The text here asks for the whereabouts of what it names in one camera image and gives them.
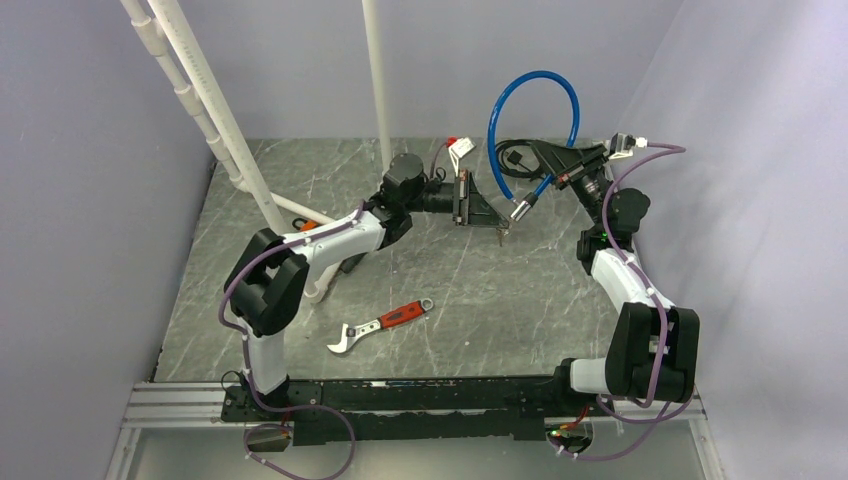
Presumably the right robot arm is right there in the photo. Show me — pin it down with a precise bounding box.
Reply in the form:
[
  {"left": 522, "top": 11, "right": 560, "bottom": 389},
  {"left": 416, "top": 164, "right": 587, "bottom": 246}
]
[{"left": 537, "top": 144, "right": 700, "bottom": 415}]

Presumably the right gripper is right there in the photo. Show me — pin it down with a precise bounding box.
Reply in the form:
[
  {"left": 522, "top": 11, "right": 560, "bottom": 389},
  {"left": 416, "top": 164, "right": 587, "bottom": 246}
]
[{"left": 531, "top": 141, "right": 613, "bottom": 230}]

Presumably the red handled adjustable wrench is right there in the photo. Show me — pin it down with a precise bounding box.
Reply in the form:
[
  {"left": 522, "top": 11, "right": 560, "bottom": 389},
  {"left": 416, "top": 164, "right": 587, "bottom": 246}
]
[{"left": 326, "top": 298, "right": 435, "bottom": 355}]

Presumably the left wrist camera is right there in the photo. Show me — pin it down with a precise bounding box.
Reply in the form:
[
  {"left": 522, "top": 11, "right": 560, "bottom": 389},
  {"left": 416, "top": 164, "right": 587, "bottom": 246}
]
[{"left": 446, "top": 137, "right": 476, "bottom": 176}]

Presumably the white PVC pipe frame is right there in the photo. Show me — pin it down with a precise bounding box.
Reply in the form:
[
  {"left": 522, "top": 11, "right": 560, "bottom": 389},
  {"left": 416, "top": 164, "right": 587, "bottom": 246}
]
[{"left": 118, "top": 1, "right": 392, "bottom": 302}]

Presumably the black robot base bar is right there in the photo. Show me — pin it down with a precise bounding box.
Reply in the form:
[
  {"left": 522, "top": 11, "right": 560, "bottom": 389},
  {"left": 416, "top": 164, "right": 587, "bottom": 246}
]
[{"left": 221, "top": 374, "right": 599, "bottom": 446}]

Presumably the aluminium rail frame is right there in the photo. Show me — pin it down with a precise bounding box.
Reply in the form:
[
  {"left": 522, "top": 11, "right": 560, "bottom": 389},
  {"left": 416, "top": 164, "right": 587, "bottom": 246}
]
[{"left": 105, "top": 382, "right": 225, "bottom": 479}]

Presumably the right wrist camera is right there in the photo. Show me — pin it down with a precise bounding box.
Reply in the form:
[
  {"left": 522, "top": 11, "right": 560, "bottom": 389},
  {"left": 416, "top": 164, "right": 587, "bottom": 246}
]
[{"left": 605, "top": 132, "right": 648, "bottom": 160}]

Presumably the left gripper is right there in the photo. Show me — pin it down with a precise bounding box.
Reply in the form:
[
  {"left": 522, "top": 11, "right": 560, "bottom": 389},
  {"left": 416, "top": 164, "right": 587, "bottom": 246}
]
[{"left": 406, "top": 171, "right": 510, "bottom": 230}]

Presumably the coiled black USB cable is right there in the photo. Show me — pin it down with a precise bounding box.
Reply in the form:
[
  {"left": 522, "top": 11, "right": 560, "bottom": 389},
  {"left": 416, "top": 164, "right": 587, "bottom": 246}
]
[{"left": 493, "top": 139, "right": 554, "bottom": 183}]

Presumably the blue cable lock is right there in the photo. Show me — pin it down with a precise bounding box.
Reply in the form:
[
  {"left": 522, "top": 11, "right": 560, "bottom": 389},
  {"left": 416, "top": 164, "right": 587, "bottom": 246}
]
[{"left": 485, "top": 70, "right": 581, "bottom": 221}]

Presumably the orange black padlock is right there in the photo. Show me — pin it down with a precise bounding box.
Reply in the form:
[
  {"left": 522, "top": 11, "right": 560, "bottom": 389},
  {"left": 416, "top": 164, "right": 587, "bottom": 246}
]
[{"left": 291, "top": 217, "right": 320, "bottom": 232}]

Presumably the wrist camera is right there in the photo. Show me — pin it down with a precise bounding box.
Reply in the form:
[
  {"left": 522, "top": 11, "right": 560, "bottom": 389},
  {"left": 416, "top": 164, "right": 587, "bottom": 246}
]
[
  {"left": 605, "top": 132, "right": 648, "bottom": 160},
  {"left": 446, "top": 137, "right": 476, "bottom": 176}
]

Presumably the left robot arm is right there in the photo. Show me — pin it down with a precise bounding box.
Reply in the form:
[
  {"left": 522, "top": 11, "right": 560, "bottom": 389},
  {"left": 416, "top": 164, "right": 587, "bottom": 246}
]
[{"left": 218, "top": 153, "right": 509, "bottom": 420}]

